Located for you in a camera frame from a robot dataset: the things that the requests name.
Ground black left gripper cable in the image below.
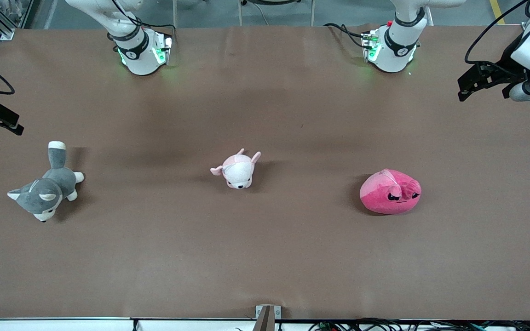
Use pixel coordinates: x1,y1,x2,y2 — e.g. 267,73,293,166
464,0,530,80

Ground pale pink white plush dog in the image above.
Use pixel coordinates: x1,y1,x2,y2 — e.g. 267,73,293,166
210,148,262,190

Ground brown table cover sheet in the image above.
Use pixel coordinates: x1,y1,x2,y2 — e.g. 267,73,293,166
0,25,530,320

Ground round hot pink plush toy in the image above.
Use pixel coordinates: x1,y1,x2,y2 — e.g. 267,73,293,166
360,168,422,216

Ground small metal edge bracket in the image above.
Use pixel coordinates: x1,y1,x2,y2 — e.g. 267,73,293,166
255,304,282,320

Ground tangled cable bundle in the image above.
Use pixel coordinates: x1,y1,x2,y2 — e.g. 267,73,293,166
309,318,530,331

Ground black left arm base cable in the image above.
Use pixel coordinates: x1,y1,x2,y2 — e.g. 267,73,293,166
324,23,368,49

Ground grey white husky plush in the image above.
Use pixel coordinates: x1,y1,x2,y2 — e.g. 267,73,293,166
7,141,85,223

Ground white table edge rail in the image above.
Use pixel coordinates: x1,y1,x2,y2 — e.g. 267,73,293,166
0,317,530,331

